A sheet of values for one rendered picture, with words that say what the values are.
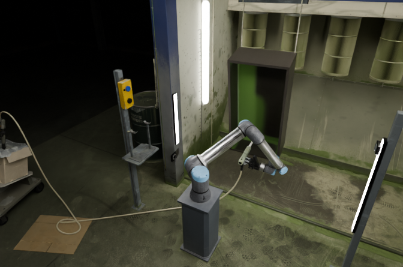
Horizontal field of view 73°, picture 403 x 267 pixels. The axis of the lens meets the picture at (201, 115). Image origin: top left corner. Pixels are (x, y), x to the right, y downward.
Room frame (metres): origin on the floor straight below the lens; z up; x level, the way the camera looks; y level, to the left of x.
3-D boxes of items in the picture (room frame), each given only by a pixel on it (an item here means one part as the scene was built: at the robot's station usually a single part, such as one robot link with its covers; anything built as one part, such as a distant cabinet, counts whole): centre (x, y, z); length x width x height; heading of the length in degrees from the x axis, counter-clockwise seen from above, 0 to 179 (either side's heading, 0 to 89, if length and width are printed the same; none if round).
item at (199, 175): (1.85, 0.02, 0.83); 0.17 x 0.15 x 0.18; 19
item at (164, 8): (2.77, 0.35, 1.14); 0.18 x 0.18 x 2.29; 62
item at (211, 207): (1.84, 0.01, 0.32); 0.31 x 0.31 x 0.64; 62
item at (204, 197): (1.84, 0.01, 0.69); 0.19 x 0.19 x 0.10
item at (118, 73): (2.34, 0.75, 0.82); 0.06 x 0.06 x 1.64; 62
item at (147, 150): (2.27, 0.60, 0.95); 0.26 x 0.15 x 0.32; 152
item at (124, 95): (2.32, 0.69, 1.42); 0.12 x 0.06 x 0.26; 152
